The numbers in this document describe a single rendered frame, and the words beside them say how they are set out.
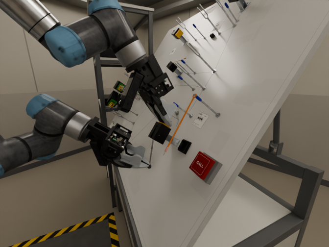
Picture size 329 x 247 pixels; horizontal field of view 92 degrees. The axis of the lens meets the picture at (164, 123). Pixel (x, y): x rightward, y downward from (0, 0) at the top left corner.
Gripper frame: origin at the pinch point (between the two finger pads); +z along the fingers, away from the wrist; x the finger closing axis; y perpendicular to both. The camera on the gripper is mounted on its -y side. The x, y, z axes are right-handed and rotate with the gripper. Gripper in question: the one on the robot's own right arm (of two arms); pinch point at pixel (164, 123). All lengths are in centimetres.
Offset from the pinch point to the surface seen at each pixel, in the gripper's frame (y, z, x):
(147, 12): 67, -46, 91
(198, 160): -3.2, 5.4, -16.9
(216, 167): -1.7, 6.9, -20.7
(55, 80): -30, -53, 249
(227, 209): 2.0, 44.3, -6.8
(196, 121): 7.8, 4.2, -5.3
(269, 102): 15.5, 0.7, -24.2
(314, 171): 30, 39, -24
